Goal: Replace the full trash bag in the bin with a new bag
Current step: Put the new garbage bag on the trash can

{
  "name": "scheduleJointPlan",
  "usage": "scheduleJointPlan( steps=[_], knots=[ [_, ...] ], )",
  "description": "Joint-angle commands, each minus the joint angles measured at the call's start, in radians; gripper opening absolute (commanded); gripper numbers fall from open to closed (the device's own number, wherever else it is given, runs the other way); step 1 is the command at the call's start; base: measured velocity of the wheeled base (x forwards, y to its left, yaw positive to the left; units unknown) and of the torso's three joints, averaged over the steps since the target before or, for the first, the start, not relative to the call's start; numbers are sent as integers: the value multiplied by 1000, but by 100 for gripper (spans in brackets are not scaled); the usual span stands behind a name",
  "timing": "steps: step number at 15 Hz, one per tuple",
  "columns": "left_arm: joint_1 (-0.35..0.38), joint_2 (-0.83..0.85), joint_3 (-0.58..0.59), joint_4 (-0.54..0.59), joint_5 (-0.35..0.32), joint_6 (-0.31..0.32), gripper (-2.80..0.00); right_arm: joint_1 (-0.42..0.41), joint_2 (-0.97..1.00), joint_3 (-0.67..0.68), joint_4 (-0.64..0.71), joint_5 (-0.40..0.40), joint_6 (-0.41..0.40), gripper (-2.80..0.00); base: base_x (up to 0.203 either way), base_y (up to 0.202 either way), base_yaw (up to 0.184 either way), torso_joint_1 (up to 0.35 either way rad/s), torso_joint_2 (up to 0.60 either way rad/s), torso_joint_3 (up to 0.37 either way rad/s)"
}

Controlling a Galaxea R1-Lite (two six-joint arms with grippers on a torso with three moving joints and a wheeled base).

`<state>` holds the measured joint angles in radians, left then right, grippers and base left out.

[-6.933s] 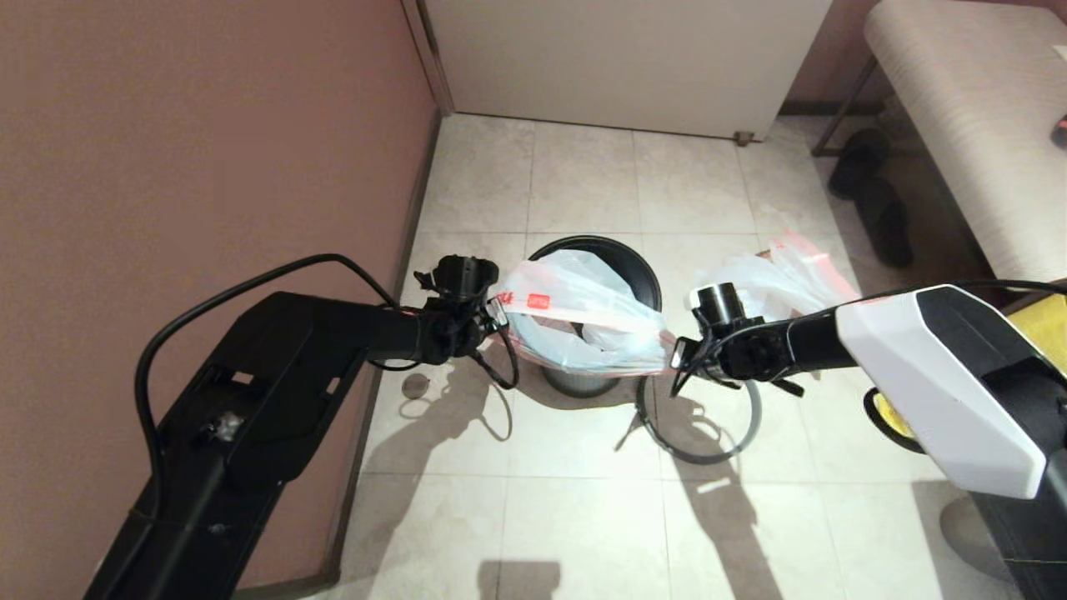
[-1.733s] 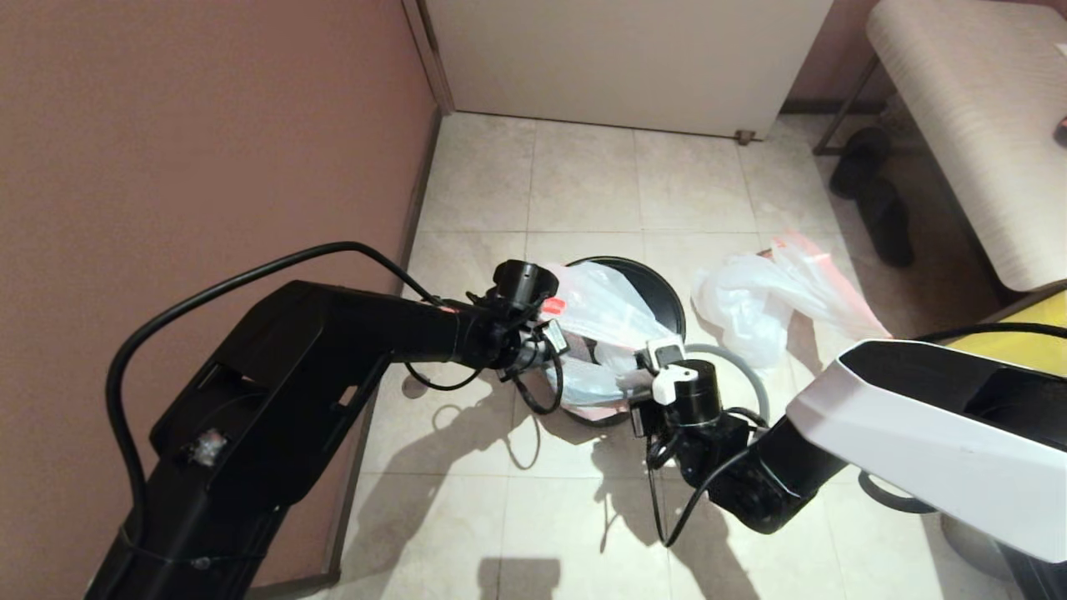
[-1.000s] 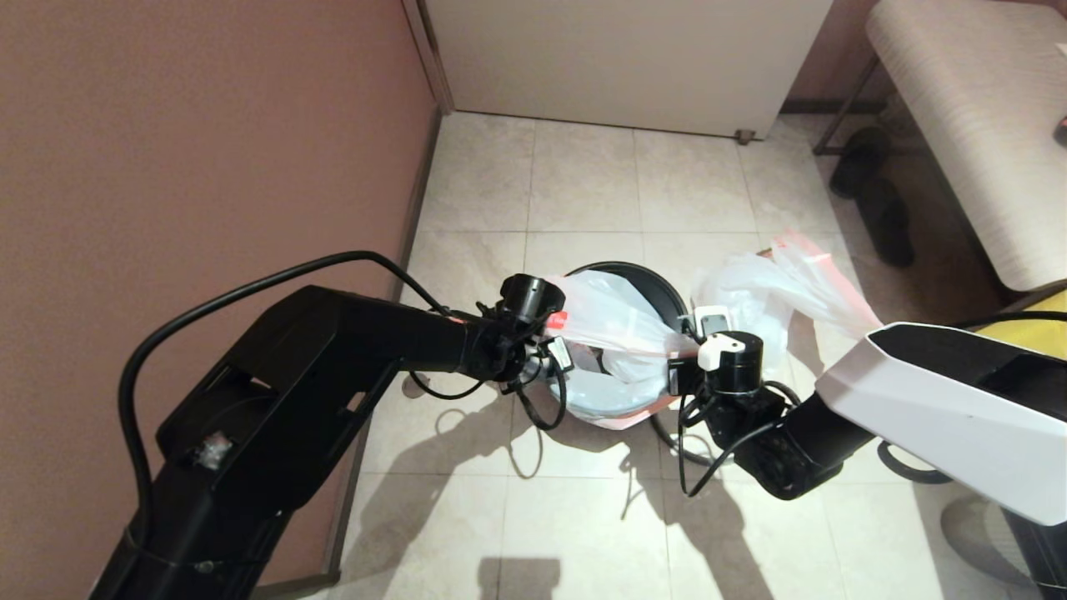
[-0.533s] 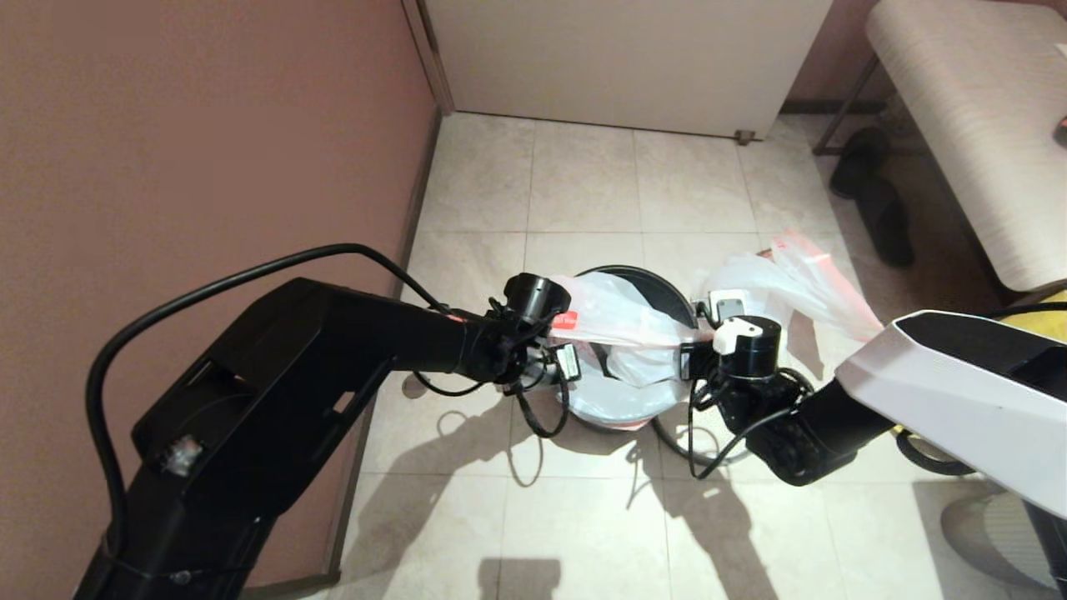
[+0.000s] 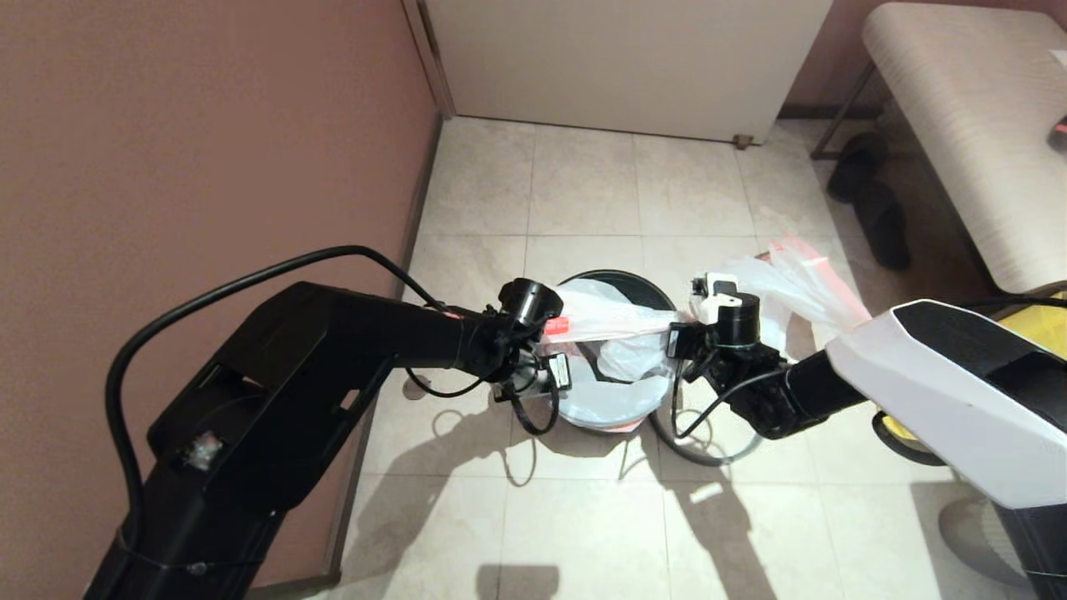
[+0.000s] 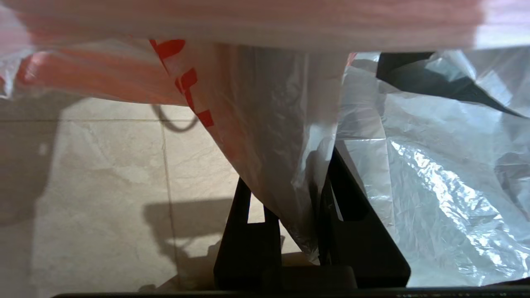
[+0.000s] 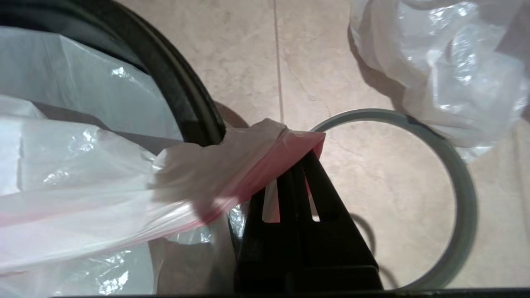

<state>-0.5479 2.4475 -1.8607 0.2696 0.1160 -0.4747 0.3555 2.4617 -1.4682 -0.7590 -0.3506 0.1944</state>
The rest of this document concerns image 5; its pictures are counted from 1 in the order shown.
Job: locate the beige wood-grain bench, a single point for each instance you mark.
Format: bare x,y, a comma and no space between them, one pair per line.
975,142

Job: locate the black slipper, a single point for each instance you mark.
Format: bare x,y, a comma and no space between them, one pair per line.
857,162
884,229

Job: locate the grey metal bench leg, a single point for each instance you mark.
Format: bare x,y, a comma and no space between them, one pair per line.
842,112

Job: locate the grey round cushion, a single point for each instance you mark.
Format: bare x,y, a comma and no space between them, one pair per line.
979,542

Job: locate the round metal floor drain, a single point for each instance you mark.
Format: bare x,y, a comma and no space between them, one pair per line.
414,393

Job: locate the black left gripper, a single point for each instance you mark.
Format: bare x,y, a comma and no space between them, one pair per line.
533,367

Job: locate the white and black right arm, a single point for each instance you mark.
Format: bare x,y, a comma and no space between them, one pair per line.
942,392

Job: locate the used white red-print trash bag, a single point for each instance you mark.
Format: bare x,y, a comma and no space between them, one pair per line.
792,283

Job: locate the yellow fabric bag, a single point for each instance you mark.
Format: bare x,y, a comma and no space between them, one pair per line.
1034,315

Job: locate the beige door frame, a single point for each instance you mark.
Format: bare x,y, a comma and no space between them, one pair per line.
429,58

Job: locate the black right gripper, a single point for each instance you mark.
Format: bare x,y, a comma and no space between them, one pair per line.
725,362

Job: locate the white paper sheet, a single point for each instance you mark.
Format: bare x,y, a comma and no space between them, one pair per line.
1059,58

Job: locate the white door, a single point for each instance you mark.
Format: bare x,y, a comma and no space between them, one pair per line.
625,67

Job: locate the small metal door stop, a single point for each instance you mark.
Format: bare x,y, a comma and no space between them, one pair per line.
742,141

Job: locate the red and black object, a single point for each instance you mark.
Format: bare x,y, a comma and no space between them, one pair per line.
1059,135

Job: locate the new white red-print plastic bag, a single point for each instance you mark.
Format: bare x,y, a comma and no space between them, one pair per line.
600,408

